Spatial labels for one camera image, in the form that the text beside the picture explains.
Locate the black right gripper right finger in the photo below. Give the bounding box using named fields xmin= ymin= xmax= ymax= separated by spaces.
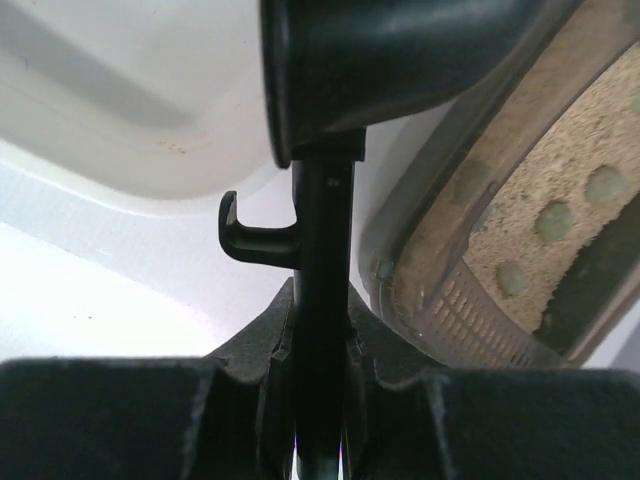
xmin=342 ymin=291 xmax=639 ymax=479

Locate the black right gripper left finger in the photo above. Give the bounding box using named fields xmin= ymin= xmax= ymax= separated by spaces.
xmin=1 ymin=282 xmax=294 ymax=479

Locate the black slotted litter scoop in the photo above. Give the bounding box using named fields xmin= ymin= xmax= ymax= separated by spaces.
xmin=219 ymin=1 xmax=575 ymax=479

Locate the green litter clump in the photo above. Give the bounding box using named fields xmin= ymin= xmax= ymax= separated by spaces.
xmin=496 ymin=261 xmax=529 ymax=296
xmin=585 ymin=165 xmax=626 ymax=204
xmin=535 ymin=201 xmax=573 ymax=243

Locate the white plastic waste tray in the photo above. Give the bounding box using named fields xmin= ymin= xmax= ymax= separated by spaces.
xmin=1 ymin=1 xmax=278 ymax=216

